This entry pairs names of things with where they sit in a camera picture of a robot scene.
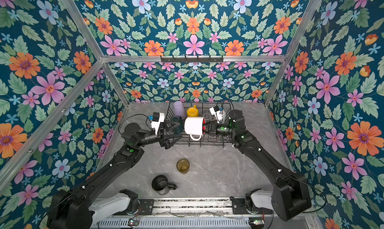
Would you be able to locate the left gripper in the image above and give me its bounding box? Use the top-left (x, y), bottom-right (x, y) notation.
top-left (135, 118), bottom-right (182, 150)

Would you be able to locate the dark green mug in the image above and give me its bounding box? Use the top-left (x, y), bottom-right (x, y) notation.
top-left (171, 116), bottom-right (184, 134)

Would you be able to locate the red white mug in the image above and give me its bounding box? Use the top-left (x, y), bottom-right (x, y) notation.
top-left (184, 117), bottom-right (206, 141)

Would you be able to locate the cream white mug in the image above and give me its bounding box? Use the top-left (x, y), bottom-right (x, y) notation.
top-left (217, 110), bottom-right (226, 123)

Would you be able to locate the yellow mug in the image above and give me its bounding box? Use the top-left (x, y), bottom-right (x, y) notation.
top-left (187, 105), bottom-right (199, 117)

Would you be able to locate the lilac plastic cup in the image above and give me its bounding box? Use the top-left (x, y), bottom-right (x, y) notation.
top-left (173, 101), bottom-right (187, 120)

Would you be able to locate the clear drinking glass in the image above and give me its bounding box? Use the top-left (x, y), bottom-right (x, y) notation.
top-left (203, 112), bottom-right (212, 121)

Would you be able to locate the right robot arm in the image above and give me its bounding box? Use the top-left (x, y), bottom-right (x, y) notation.
top-left (206, 107), bottom-right (312, 222)

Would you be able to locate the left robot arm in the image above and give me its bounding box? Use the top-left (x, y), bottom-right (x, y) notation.
top-left (47, 121), bottom-right (181, 229)

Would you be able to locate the olive green glass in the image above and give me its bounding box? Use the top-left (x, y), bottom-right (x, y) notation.
top-left (177, 159), bottom-right (190, 174)

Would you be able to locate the black mug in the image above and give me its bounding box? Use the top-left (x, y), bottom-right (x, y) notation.
top-left (151, 175), bottom-right (178, 196)

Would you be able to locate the black wire dish rack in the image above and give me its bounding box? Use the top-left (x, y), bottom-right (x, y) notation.
top-left (166, 101), bottom-right (235, 147)

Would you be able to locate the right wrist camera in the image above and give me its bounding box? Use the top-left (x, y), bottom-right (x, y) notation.
top-left (210, 106), bottom-right (221, 121)

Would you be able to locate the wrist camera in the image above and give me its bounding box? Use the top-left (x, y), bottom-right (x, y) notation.
top-left (151, 112), bottom-right (165, 135)
top-left (210, 106), bottom-right (221, 121)

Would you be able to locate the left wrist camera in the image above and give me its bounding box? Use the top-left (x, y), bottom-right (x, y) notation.
top-left (151, 112), bottom-right (165, 135)

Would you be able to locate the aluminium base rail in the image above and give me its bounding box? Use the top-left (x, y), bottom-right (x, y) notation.
top-left (67, 196), bottom-right (317, 218)

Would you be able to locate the wall hook rail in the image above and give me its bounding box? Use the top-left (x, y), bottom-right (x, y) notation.
top-left (160, 56), bottom-right (224, 63)

